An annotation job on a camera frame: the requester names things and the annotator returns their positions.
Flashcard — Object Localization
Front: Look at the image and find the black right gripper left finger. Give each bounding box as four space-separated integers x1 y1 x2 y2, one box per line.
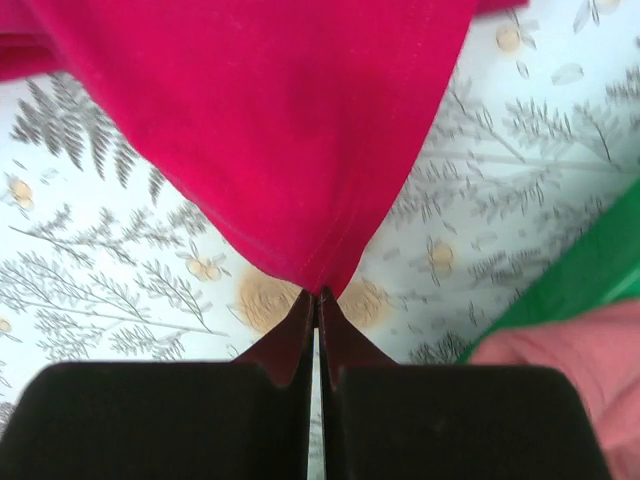
1 292 314 479

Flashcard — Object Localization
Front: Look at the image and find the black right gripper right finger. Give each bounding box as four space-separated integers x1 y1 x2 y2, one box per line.
317 289 610 479

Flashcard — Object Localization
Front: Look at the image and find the magenta t-shirt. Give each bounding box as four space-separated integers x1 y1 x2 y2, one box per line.
1 1 510 294

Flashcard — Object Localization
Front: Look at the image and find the floral patterned tablecloth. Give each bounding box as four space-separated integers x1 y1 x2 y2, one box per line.
1 1 639 421

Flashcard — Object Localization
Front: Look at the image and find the dusty pink crumpled t-shirt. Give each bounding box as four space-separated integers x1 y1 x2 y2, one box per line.
470 300 639 479

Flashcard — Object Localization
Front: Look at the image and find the green plastic bin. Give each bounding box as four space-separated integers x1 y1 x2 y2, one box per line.
481 183 639 337

